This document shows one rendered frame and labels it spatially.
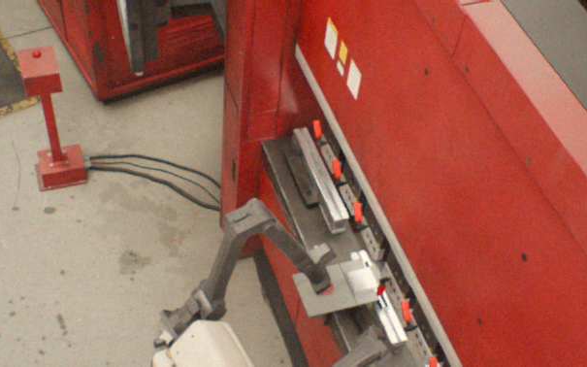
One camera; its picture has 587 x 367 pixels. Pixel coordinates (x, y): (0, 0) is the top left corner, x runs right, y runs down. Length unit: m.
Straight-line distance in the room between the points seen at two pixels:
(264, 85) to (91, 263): 1.44
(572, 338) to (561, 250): 0.19
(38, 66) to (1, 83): 1.13
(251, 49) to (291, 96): 0.34
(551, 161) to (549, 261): 0.24
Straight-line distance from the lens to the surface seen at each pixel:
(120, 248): 4.23
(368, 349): 2.41
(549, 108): 1.76
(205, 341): 2.33
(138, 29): 3.11
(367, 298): 2.92
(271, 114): 3.39
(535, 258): 1.90
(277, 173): 3.38
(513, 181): 1.90
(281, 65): 3.22
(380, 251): 2.74
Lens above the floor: 3.43
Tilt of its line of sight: 50 degrees down
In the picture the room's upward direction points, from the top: 8 degrees clockwise
